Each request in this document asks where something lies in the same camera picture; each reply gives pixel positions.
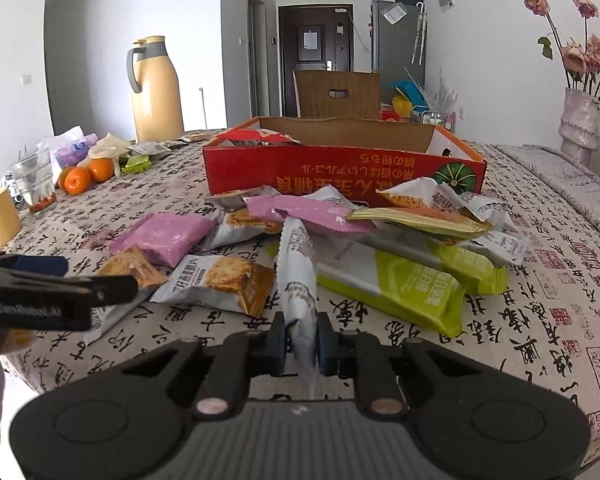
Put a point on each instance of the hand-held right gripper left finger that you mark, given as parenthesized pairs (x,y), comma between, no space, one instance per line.
(279,347)

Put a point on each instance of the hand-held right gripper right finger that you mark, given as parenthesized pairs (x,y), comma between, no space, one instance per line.
(325,347)

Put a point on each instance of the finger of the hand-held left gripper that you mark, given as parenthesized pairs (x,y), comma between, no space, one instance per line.
(40,265)
(115,290)

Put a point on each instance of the white long snack packet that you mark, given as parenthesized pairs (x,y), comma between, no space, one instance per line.
(297,270)

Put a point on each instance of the white orange cracker packet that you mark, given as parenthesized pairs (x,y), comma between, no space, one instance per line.
(220,280)
(415,195)
(245,225)
(240,199)
(132,265)

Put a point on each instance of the green snack packet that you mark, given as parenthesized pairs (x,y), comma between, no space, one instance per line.
(472,267)
(405,295)

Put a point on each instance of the red cardboard box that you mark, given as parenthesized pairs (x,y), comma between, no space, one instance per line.
(330,170)

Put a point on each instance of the calligraphy printed tablecloth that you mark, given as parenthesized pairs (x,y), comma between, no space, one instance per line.
(130,345)

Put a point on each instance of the pink snack packet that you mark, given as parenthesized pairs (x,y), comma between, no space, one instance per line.
(165,237)
(320,210)

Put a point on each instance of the glass cup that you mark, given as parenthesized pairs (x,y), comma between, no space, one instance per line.
(35,180)

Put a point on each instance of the orange fruit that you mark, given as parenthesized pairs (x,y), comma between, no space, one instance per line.
(76,181)
(101,170)

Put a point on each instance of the purple tissue pack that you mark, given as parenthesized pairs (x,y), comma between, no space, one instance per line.
(72,152)

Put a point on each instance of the small green packet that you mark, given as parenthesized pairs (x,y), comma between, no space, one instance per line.
(136,164)

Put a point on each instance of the small white packet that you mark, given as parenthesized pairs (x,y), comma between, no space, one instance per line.
(150,148)

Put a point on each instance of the yellow striped flat packet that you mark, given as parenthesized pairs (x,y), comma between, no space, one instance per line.
(420,222)

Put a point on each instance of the small brown packet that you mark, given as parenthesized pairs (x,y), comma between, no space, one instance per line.
(182,142)

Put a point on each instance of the yellow thermos jug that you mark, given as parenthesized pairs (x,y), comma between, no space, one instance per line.
(157,95)

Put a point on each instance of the red snack bag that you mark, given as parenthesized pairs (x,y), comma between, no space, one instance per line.
(255,136)

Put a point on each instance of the yellow bag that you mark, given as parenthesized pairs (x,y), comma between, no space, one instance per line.
(401,106)

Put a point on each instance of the blue plastic item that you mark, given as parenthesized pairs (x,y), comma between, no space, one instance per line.
(405,90)

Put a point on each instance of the grey cloth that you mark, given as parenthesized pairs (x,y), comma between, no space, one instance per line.
(565,185)

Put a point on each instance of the dark entrance door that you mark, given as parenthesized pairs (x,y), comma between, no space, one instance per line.
(315,50)

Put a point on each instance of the grey fridge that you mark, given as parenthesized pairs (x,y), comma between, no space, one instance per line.
(397,45)

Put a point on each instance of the white folded umbrella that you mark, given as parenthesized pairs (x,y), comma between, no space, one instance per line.
(420,35)

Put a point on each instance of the pale ribbed vase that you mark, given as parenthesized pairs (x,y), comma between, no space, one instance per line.
(580,125)

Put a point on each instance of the white paper sheet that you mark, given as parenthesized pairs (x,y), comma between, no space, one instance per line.
(394,12)

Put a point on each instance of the dried rose bouquet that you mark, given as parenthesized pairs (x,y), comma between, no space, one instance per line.
(577,55)

